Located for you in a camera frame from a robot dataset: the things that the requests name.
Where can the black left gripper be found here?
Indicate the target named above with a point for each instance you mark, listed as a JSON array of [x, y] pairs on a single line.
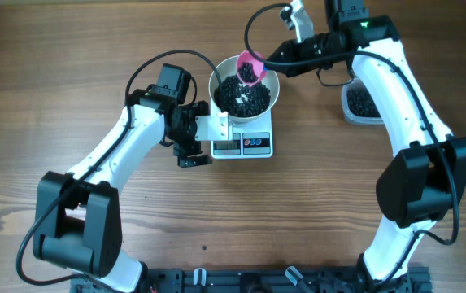
[[181, 150]]

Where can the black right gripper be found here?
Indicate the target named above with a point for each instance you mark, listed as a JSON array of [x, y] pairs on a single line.
[[290, 50]]

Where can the pink scoop with blue handle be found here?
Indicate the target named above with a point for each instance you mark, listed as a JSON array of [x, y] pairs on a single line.
[[258, 69]]

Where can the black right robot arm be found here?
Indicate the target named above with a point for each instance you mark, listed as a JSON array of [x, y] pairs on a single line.
[[427, 175]]

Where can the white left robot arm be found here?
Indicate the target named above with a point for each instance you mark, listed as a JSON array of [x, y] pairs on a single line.
[[78, 222]]

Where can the black beans in bowl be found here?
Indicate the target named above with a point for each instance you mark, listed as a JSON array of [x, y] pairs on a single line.
[[241, 100]]

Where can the white bowl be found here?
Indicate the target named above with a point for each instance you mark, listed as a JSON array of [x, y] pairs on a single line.
[[228, 68]]

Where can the white digital kitchen scale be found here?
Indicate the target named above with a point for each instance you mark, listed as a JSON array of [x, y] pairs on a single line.
[[250, 140]]

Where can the clear plastic container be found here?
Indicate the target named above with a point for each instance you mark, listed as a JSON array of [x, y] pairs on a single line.
[[348, 115]]

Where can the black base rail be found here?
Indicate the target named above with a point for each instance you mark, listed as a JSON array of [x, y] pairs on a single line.
[[333, 279]]

